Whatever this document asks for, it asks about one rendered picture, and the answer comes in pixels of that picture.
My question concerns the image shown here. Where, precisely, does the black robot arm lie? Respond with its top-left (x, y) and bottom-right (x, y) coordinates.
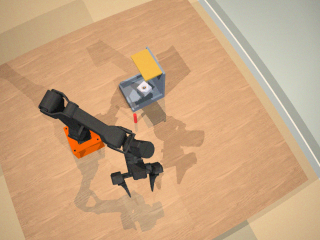
top-left (38, 89), bottom-right (155, 180)

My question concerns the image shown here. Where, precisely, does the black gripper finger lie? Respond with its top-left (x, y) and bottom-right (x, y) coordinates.
top-left (118, 180), bottom-right (131, 198)
top-left (148, 173), bottom-right (159, 192)

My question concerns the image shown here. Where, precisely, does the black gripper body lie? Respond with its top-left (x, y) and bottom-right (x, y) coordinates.
top-left (110, 156), bottom-right (164, 185)

